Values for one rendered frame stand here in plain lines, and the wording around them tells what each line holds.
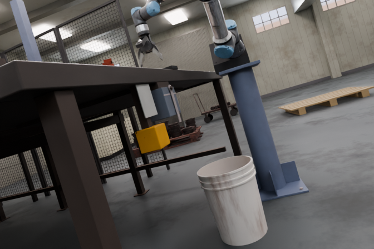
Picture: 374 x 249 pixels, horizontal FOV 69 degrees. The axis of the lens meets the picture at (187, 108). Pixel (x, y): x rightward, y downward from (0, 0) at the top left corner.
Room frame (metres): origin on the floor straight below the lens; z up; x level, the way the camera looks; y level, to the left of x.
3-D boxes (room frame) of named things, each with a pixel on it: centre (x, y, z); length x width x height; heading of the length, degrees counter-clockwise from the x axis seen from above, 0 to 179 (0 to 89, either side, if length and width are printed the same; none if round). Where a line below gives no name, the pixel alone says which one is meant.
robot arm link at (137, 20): (1.69, 0.12, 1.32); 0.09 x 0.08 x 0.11; 51
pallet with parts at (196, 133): (5.50, 0.54, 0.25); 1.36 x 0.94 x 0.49; 80
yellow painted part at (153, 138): (0.97, 0.14, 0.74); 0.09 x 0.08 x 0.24; 161
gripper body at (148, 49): (1.70, 0.12, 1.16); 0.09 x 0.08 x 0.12; 163
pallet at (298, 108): (4.82, -2.33, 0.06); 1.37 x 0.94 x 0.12; 81
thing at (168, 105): (1.14, 0.09, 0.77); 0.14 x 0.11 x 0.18; 161
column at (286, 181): (1.89, -0.42, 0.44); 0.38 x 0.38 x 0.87; 79
